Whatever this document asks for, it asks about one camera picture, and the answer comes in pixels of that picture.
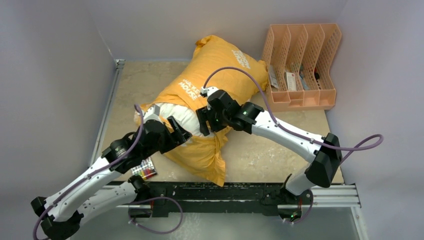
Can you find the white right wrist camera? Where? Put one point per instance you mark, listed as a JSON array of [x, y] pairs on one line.
[[205, 92]]

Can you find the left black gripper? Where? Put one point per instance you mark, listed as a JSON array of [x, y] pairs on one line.
[[180, 135]]

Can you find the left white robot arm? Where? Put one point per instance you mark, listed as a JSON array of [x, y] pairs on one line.
[[61, 215]]

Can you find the colourful marker pack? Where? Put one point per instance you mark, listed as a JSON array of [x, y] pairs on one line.
[[145, 169]]

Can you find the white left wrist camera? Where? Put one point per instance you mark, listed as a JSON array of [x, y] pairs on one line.
[[152, 113]]

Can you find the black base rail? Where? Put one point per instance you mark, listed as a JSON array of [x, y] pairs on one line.
[[268, 199]]

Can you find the peach plastic file organizer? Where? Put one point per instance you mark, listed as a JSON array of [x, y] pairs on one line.
[[308, 51]]

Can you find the small paper packet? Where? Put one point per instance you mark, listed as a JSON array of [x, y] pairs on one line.
[[273, 78]]

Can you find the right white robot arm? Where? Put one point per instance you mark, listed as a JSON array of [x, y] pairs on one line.
[[321, 152]]

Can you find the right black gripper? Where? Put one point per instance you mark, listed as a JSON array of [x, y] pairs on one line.
[[206, 114]]

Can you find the white pillow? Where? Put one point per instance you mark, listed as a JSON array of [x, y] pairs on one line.
[[186, 117]]

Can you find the orange Mickey Mouse pillowcase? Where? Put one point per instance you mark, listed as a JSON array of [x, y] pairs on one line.
[[215, 63]]

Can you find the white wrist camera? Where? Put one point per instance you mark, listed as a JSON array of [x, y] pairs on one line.
[[152, 113], [205, 92]]

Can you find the white card box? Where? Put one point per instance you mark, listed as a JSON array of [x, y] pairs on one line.
[[290, 81]]

